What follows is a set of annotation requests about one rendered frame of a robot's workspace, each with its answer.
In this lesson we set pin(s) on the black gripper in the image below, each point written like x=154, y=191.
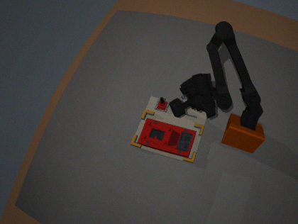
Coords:
x=178, y=108

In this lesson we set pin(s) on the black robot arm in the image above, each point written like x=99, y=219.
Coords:
x=201, y=83

